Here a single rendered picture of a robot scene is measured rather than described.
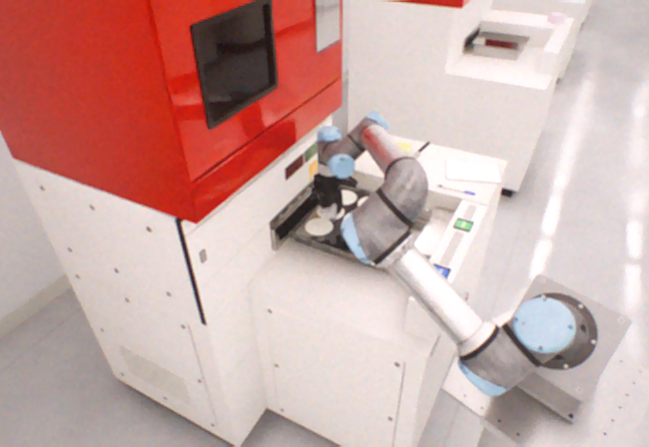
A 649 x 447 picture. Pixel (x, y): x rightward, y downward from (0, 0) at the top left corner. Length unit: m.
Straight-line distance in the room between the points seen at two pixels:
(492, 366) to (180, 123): 0.86
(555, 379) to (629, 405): 0.24
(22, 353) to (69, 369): 0.30
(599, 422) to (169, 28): 1.35
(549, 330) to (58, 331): 2.42
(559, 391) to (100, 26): 1.33
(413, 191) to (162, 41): 0.60
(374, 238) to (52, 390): 1.94
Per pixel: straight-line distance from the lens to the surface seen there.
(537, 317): 1.13
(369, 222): 1.08
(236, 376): 1.82
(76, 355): 2.75
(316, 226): 1.70
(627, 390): 1.55
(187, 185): 1.17
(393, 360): 1.50
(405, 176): 1.10
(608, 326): 1.35
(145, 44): 1.06
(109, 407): 2.49
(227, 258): 1.47
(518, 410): 1.40
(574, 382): 1.35
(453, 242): 1.59
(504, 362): 1.15
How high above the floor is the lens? 1.95
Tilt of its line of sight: 38 degrees down
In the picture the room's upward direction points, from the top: 1 degrees counter-clockwise
